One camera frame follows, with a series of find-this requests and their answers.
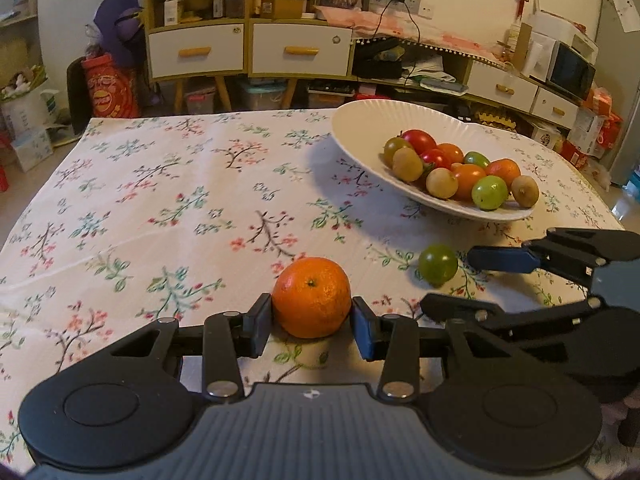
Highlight orange tomato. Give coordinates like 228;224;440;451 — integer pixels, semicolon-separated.
452;163;488;202
436;143;465;165

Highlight purple plush toy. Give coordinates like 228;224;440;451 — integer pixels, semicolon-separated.
85;0;147;68

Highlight small storage box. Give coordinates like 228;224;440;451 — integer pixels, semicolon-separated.
185;87;217;116

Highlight orange tangerine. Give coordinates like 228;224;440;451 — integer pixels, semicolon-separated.
485;158;522;188
271;256;352;339

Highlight silver refrigerator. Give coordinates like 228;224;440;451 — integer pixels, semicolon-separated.
592;0;640;188

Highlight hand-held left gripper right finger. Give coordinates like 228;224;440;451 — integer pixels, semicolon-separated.
351;296;549;403

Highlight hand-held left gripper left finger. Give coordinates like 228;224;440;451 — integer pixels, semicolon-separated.
59;293;274;402

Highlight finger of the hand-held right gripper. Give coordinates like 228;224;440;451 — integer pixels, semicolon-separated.
419;293;609;335
467;227;640;307

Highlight red printed bag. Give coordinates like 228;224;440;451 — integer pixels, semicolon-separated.
81;55;139;120

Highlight floral tablecloth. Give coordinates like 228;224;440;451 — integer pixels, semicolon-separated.
0;107;640;476

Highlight small cardboard box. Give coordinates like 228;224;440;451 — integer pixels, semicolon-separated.
261;0;305;21

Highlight yellow egg cartons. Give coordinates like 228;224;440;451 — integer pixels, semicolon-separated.
475;110;518;133

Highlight orange carton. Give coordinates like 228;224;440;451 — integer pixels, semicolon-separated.
585;87;625;150

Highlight dark green tomato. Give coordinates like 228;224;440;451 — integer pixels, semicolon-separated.
418;243;459;286

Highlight white shipping carton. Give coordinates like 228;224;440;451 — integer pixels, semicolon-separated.
567;107;608;160

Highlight white paper note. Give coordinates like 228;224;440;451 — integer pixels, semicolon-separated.
614;0;640;31

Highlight pale blue carton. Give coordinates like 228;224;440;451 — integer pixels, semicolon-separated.
10;127;53;171

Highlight red tomato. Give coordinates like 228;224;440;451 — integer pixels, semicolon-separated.
401;129;438;155
419;148;452;171

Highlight white cardboard panel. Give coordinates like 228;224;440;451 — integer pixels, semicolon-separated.
517;25;557;83

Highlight small yellow fruit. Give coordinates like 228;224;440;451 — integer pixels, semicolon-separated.
425;167;459;199

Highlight white printed carton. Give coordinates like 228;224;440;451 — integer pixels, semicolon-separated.
0;91;66;136

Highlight white appliance box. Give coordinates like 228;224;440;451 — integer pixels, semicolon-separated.
530;7;598;56

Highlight low wooden cabinet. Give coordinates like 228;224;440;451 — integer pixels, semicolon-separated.
350;40;583;131

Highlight black flat case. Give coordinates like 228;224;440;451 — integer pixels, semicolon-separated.
66;56;92;136

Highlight red carton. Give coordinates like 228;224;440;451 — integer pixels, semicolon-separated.
560;140;591;168

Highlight light green tomato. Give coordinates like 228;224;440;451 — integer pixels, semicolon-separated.
471;175;509;211

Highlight white ribbed plate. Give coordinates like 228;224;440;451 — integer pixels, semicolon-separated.
331;99;537;222

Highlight yellow-green round fruit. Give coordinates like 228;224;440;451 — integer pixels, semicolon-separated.
392;147;425;183

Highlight olive green tomato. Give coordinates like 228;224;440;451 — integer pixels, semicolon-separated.
383;136;415;168

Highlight white drawer wooden handle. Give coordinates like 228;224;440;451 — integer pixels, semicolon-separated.
251;22;352;77
530;87;581;130
148;24;246;81
467;62;538;113

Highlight yellow wooden shelf cabinet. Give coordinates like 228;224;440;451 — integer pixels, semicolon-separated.
143;0;355;115

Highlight black microwave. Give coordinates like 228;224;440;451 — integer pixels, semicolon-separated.
545;41;597;102

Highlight white patterned box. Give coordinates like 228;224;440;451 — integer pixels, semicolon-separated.
530;122;563;151

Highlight clear storage box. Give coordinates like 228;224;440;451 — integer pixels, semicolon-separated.
306;82;353;108
235;80;286;111

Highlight pink floral cloth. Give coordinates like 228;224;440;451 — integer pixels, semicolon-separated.
314;5;506;66

